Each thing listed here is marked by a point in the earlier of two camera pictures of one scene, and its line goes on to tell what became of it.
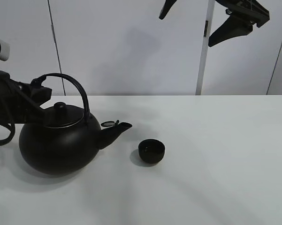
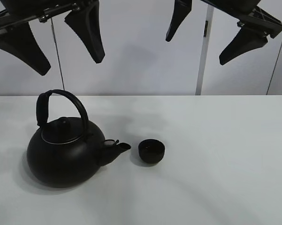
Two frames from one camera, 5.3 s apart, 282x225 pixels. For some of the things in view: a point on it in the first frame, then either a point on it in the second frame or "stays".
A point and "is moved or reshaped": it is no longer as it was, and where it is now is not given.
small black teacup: x=151 y=151 stays
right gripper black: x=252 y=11 to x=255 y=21
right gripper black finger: x=167 y=6 to x=181 y=9
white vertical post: x=204 y=50 stays
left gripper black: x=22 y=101 to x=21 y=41
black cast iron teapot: x=68 y=140 is moved or reshaped
